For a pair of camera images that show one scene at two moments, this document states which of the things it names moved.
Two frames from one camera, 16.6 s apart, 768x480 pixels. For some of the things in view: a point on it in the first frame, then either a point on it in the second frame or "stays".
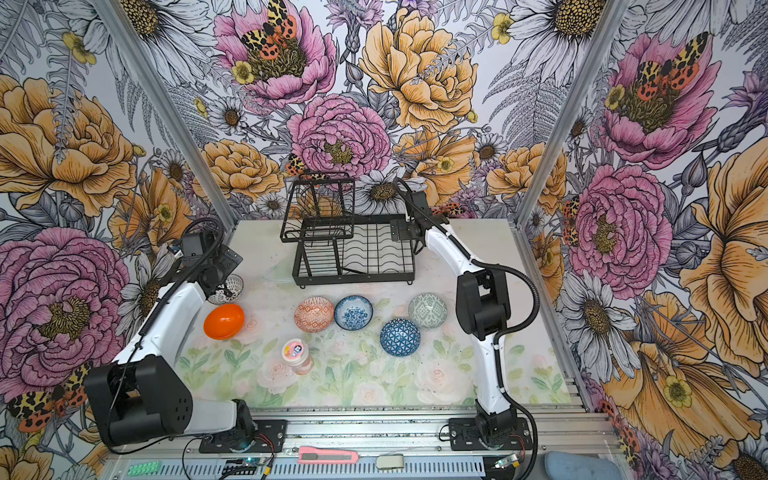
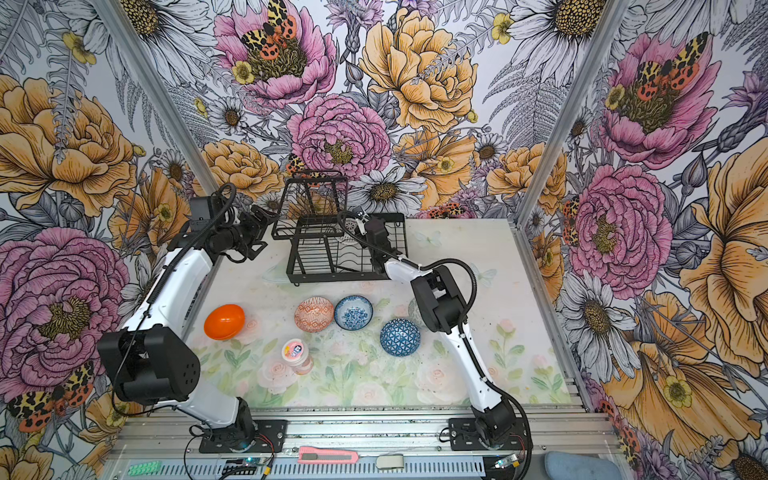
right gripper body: x=403 y=228 → x=371 y=245
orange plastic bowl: x=224 y=321 stays
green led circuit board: x=145 y=468 stays
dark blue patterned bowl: x=400 y=337 stays
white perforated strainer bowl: x=231 y=288 → x=347 y=238
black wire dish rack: x=334 y=245 stays
